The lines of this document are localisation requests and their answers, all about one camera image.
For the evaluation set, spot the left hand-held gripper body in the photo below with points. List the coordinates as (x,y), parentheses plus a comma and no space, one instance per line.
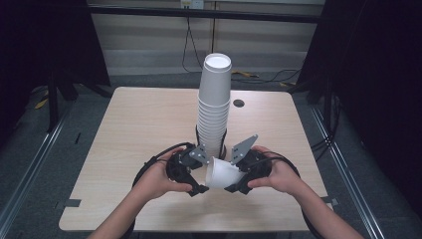
(179,167)

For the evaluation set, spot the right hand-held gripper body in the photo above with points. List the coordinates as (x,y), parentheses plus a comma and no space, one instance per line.
(257,166)

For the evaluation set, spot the single white paper cup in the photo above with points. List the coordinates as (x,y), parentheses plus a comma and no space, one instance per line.
(222,174)

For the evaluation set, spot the stack of white paper cups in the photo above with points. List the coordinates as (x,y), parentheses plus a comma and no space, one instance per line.
(214,99)

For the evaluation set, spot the person's right hand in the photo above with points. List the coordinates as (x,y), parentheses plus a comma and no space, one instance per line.
(282,176)

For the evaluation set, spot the person's left hand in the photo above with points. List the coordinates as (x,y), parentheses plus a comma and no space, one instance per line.
(154,181)

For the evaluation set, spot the grey tape strip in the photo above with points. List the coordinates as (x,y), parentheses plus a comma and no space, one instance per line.
(331,201)
(73,202)

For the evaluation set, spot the small black floor tape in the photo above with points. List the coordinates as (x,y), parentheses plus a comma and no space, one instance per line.
(77,138)

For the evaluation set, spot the black metal stand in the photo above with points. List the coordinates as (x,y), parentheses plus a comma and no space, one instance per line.
(53,109)

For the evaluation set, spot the yellow floor marker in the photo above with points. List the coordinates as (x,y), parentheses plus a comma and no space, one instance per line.
(41,103)

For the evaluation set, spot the black horizontal bar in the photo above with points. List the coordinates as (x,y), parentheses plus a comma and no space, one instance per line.
(149,12)

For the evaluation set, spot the metal floor rail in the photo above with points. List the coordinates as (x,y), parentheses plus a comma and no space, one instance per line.
(30,169)
(348,172)

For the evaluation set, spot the white wall outlet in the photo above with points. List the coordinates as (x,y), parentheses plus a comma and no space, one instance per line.
(192,3)

